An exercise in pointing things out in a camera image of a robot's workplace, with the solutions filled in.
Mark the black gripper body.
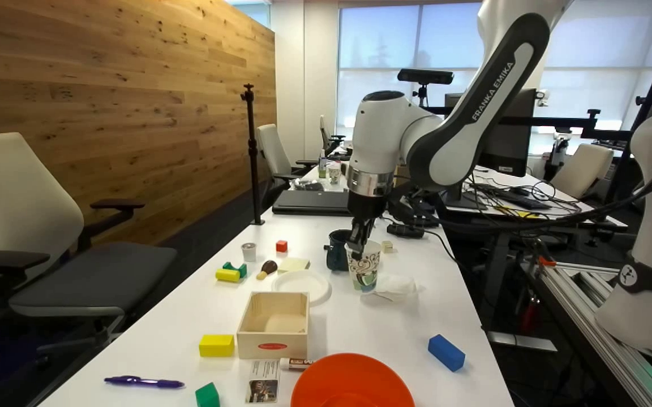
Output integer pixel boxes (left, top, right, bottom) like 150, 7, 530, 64
346, 193, 390, 229

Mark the small green block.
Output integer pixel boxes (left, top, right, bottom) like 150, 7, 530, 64
219, 259, 252, 280

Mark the dark green mug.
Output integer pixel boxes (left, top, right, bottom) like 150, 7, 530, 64
322, 229, 356, 274

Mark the brown toy bottle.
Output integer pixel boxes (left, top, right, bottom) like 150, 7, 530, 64
254, 257, 280, 283

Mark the aluminium mount rail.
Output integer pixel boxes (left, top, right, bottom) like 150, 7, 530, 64
534, 259, 652, 407

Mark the closed dark laptop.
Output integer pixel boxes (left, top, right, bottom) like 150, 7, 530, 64
270, 185, 354, 216

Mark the white crumpled tissue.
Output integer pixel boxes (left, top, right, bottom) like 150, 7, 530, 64
361, 268, 423, 308

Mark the white grey office chair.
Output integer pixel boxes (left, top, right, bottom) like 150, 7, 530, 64
0, 129, 179, 358

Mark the blue pen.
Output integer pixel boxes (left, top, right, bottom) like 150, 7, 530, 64
101, 370, 186, 390

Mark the blue block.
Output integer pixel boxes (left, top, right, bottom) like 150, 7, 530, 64
426, 331, 468, 374

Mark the small black device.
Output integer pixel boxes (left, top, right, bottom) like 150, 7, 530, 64
385, 219, 426, 240

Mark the black table cable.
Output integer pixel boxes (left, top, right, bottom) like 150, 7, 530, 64
419, 223, 458, 262

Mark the black stereo camera bar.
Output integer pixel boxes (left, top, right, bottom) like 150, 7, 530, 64
397, 65, 458, 86

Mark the orange bowl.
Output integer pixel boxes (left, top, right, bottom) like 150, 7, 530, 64
290, 351, 417, 407

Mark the black side desk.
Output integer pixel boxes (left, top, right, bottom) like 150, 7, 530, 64
423, 160, 632, 331

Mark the pale yellow flat piece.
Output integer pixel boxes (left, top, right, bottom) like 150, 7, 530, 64
276, 255, 313, 274

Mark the brown dry erase marker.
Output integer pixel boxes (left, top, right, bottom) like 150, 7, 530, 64
279, 354, 313, 370

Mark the photo card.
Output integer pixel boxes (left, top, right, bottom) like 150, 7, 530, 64
244, 358, 280, 404

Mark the large yellow block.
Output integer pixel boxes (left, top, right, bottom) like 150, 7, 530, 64
196, 331, 237, 358

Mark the empty white bowl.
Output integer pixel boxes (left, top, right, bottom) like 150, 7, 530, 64
268, 268, 332, 306

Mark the black keyboard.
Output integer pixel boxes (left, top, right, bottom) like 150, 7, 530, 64
471, 179, 553, 210

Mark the wooden open box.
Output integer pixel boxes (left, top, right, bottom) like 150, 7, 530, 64
236, 290, 313, 361

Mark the black tripod pole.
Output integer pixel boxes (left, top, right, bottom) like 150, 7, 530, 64
237, 80, 268, 225

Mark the black table camera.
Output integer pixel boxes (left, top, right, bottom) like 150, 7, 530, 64
385, 197, 444, 229

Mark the small yellow block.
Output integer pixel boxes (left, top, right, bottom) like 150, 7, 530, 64
212, 266, 243, 284

